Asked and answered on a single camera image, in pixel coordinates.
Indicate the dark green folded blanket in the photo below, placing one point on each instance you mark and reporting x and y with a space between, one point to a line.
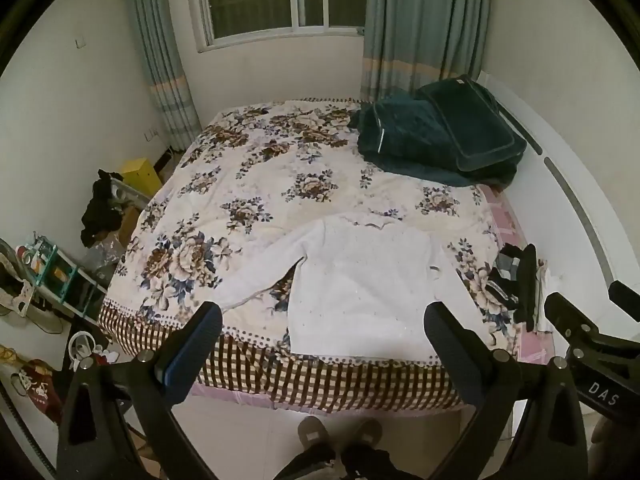
404 135

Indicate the floral bed blanket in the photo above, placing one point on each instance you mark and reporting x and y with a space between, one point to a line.
254 174

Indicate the teal curtain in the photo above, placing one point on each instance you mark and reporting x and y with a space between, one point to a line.
156 43
410 43

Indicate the yellow box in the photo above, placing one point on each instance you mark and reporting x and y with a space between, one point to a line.
140 174

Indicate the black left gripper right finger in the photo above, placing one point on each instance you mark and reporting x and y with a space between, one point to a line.
550 441

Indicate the black garment on rack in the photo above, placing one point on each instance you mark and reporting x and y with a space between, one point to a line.
102 215

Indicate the left dark slipper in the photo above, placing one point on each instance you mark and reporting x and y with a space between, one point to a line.
317 444

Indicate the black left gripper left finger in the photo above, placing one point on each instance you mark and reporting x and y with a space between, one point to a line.
94 440

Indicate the pile of dark small clothes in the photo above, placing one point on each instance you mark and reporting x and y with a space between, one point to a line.
515 281

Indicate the left teal curtain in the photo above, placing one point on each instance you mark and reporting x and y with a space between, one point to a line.
156 43

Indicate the teal shoe rack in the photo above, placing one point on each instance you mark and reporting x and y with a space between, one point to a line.
61 280

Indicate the white curved headboard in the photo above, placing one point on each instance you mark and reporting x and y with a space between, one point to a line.
564 212

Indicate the white knitted sweater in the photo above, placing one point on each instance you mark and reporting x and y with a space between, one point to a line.
360 288

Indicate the white sneaker on rack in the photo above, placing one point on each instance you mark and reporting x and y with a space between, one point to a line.
19 295

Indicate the dark green pillow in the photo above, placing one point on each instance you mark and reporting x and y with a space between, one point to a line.
483 141

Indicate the right teal curtain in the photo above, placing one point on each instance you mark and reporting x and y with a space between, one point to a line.
410 43

